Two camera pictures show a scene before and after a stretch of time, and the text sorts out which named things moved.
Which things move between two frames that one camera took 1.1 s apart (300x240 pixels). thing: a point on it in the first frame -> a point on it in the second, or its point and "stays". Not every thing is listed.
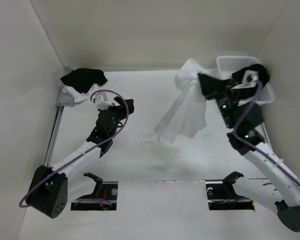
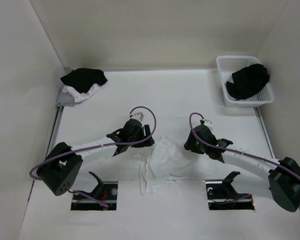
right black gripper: (210, 85) -> (189, 144)
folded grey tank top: (65, 99) stays
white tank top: (186, 115) -> (166, 158)
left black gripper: (118, 109) -> (148, 142)
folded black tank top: (83, 79) stays
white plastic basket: (227, 65) stays
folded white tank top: (78, 96) stays
